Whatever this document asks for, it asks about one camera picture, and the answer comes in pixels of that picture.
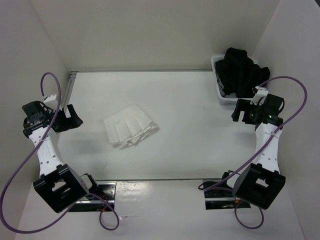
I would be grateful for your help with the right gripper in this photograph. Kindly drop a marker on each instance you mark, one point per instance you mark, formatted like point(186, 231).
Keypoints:
point(242, 105)

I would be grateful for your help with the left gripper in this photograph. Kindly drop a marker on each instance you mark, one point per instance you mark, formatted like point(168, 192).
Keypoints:
point(74, 120)

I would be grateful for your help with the white pleated skirt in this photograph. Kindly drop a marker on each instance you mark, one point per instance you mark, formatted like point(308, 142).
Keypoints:
point(128, 127)

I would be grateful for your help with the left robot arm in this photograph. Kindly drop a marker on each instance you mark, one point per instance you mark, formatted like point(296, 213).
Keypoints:
point(58, 184)

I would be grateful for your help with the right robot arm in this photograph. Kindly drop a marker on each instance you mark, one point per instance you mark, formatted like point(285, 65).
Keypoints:
point(260, 183)

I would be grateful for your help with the white plastic basket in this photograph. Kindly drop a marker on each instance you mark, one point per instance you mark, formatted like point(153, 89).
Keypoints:
point(224, 99)

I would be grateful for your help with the black skirt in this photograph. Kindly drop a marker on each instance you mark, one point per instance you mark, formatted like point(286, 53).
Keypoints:
point(238, 74)

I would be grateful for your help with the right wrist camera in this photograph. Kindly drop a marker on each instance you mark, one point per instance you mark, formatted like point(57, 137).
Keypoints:
point(260, 93)

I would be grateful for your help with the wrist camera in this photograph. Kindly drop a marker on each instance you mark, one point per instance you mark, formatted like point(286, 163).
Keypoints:
point(260, 93)
point(52, 102)

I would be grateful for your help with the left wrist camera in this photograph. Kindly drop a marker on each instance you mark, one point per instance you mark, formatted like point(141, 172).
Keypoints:
point(52, 102)

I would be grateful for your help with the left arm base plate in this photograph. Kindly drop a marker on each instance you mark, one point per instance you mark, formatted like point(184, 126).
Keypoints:
point(106, 190)

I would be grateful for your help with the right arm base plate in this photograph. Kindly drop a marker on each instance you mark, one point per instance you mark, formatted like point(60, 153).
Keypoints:
point(219, 199)

